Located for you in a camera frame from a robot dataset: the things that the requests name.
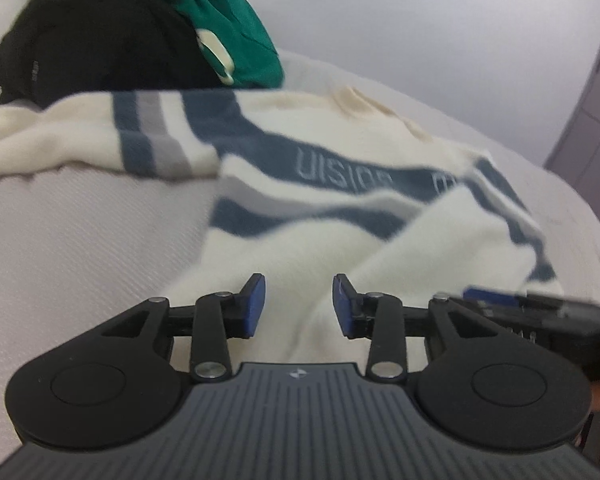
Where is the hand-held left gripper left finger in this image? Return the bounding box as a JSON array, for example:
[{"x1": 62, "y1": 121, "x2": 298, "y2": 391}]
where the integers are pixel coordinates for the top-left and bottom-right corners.
[{"x1": 100, "y1": 273, "x2": 267, "y2": 382}]

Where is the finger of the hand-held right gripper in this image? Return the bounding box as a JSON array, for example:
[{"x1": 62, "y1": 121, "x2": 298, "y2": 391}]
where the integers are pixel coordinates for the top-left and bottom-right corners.
[{"x1": 461, "y1": 285, "x2": 531, "y2": 311}]

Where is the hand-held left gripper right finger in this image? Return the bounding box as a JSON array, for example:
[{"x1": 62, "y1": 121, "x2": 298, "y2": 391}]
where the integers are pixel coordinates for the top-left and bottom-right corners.
[{"x1": 332, "y1": 274, "x2": 501, "y2": 382}]

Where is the cream striped sweater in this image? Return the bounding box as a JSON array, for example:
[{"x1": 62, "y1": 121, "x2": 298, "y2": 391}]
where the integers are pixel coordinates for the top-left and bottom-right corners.
[{"x1": 0, "y1": 85, "x2": 566, "y2": 366}]

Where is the grey door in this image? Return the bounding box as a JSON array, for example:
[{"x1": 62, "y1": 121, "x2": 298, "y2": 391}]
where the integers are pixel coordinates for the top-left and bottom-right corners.
[{"x1": 544, "y1": 0, "x2": 600, "y2": 248}]

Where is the green garment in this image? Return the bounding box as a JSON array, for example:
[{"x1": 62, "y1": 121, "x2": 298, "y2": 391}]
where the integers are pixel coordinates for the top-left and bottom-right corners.
[{"x1": 112, "y1": 0, "x2": 286, "y2": 88}]

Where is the black garment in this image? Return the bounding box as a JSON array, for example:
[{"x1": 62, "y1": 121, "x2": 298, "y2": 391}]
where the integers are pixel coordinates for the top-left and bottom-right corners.
[{"x1": 0, "y1": 0, "x2": 231, "y2": 108}]

